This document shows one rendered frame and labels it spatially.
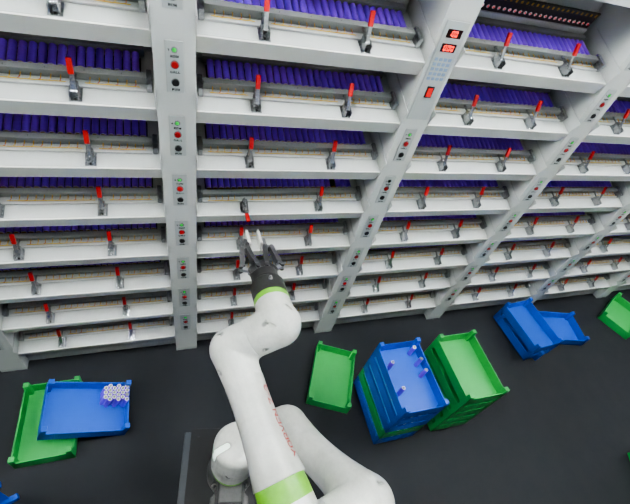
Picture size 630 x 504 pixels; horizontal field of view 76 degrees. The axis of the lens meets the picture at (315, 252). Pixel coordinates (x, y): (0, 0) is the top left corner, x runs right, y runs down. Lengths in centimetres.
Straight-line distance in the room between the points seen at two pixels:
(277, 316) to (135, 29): 70
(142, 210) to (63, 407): 92
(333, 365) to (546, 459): 112
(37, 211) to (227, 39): 76
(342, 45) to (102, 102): 61
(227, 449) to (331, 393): 91
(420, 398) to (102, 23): 163
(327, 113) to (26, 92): 74
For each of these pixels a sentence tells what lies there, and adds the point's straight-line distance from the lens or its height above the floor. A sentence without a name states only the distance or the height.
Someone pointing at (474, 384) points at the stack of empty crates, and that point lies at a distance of 199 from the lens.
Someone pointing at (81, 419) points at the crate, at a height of 6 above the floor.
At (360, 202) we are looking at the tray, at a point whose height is 90.
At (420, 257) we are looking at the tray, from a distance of 199.
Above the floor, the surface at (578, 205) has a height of 89.
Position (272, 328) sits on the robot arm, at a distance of 94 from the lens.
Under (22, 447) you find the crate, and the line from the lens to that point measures 203.
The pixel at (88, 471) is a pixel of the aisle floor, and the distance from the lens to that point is 194.
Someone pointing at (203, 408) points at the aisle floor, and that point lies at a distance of 196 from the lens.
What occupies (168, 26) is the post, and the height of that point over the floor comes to 146.
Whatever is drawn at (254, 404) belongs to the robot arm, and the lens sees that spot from 95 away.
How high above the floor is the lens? 183
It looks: 46 degrees down
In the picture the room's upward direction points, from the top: 18 degrees clockwise
